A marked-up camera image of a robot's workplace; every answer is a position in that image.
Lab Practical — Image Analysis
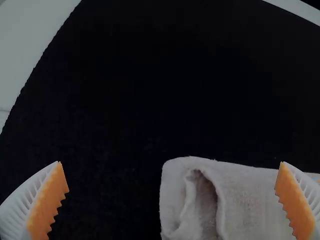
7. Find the pale towel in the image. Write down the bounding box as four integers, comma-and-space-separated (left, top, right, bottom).
159, 155, 320, 240

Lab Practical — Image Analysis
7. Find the black mat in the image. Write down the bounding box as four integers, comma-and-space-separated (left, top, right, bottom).
0, 0, 320, 240

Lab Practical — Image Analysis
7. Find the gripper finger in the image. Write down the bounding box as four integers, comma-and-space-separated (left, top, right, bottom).
0, 160, 70, 240
274, 161, 320, 240

